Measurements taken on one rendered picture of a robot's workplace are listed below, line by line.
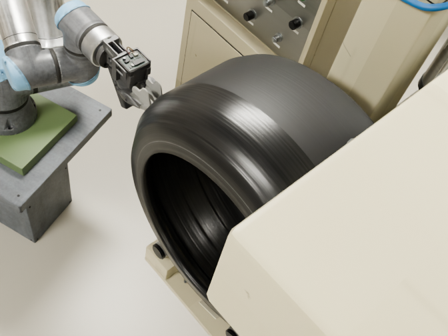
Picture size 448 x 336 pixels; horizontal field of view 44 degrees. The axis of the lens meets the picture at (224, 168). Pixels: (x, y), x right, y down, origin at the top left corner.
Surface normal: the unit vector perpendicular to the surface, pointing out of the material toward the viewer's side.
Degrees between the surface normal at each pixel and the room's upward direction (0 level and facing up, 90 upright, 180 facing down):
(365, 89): 90
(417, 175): 0
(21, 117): 70
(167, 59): 0
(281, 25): 90
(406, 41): 90
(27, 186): 0
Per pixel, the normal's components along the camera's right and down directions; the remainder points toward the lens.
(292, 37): -0.73, 0.48
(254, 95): -0.01, -0.71
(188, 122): -0.62, -0.27
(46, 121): 0.18, -0.58
